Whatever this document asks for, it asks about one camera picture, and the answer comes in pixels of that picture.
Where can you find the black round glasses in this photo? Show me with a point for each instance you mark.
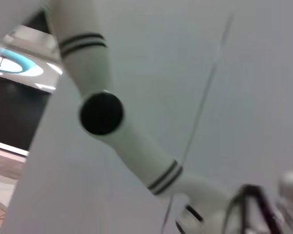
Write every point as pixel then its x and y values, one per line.
pixel 250 189

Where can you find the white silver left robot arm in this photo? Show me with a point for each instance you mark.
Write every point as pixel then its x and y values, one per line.
pixel 88 73

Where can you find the round white ceiling lamp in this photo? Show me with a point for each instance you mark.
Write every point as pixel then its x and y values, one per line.
pixel 9 65

